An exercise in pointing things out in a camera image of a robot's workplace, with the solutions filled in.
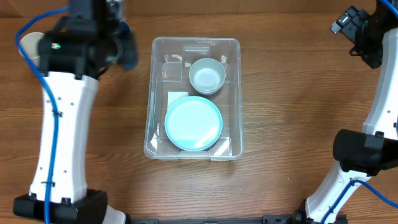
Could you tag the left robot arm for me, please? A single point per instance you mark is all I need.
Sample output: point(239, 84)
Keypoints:
point(88, 38)

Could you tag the light blue plate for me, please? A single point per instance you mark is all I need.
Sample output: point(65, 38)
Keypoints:
point(193, 123)

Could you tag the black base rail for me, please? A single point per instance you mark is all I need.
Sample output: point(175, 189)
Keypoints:
point(266, 219)

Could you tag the cream cup far left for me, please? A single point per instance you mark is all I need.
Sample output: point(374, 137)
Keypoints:
point(30, 44)

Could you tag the clear plastic storage bin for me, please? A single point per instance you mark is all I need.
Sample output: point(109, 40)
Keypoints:
point(171, 60)

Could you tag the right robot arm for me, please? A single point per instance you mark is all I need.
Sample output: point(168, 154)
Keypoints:
point(362, 155)

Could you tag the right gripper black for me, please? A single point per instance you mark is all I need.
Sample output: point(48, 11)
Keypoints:
point(347, 24)

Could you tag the grey bowl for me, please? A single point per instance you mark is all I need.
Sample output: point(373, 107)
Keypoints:
point(207, 71)

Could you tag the blue cup top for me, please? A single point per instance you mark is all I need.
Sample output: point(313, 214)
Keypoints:
point(129, 59)

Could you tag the light blue bowl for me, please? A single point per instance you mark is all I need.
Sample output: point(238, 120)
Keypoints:
point(206, 90)

